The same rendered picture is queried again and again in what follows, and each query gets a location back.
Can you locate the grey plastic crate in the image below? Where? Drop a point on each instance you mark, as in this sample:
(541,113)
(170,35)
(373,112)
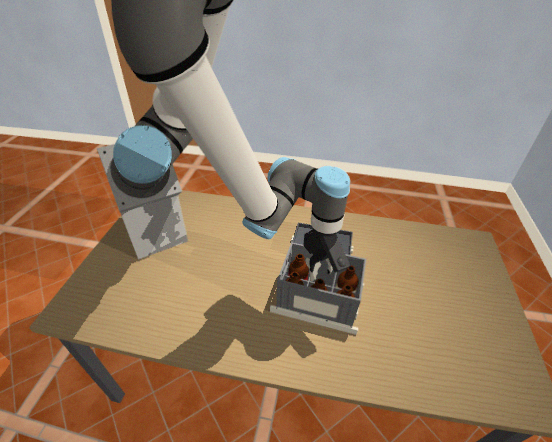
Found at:
(316,302)

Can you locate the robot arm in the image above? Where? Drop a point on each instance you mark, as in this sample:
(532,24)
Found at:
(164,39)

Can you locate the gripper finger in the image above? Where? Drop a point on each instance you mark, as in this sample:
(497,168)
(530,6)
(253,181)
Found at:
(329,270)
(313,265)

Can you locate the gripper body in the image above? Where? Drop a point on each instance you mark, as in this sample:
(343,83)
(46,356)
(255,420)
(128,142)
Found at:
(313,243)

